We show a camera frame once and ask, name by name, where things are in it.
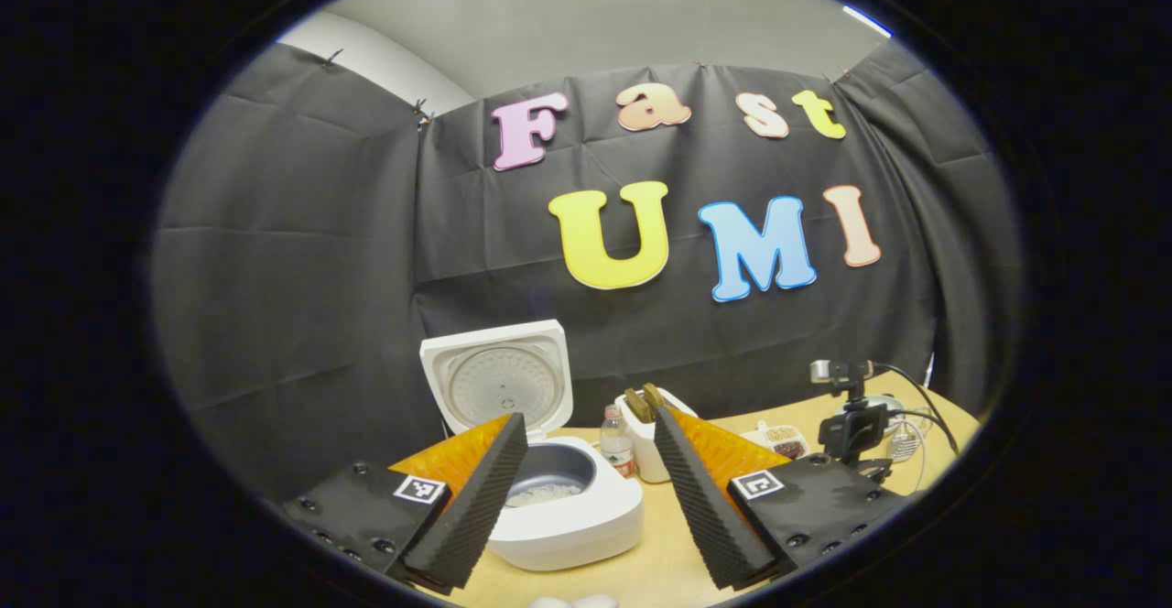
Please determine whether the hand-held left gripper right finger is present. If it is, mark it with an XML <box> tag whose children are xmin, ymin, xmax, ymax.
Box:
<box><xmin>652</xmin><ymin>405</ymin><xmax>912</xmax><ymax>591</ymax></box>

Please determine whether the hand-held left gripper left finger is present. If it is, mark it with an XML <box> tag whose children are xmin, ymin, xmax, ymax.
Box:
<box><xmin>282</xmin><ymin>411</ymin><xmax>530</xmax><ymax>593</ymax></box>

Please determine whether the white rice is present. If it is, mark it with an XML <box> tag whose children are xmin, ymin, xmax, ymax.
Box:
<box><xmin>504</xmin><ymin>483</ymin><xmax>582</xmax><ymax>508</ymax></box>

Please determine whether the white rice cooker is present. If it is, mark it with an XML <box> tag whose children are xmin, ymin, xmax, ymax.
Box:
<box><xmin>419</xmin><ymin>320</ymin><xmax>645</xmax><ymax>572</ymax></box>

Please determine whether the white divided grain dish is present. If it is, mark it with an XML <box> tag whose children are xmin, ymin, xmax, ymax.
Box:
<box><xmin>742</xmin><ymin>422</ymin><xmax>811</xmax><ymax>461</ymax></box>

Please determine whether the white toaster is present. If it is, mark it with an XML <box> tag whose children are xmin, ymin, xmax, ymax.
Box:
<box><xmin>615</xmin><ymin>386</ymin><xmax>699</xmax><ymax>484</ymax></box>

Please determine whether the clear plastic bottle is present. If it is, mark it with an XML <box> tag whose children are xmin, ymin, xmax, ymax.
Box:
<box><xmin>600</xmin><ymin>404</ymin><xmax>636</xmax><ymax>479</ymax></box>

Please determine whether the small ceiling light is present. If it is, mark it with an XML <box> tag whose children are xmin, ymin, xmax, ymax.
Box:
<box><xmin>842</xmin><ymin>5</ymin><xmax>894</xmax><ymax>38</ymax></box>

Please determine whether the black cable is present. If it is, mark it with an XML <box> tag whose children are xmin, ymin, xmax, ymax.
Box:
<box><xmin>870</xmin><ymin>363</ymin><xmax>962</xmax><ymax>459</ymax></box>

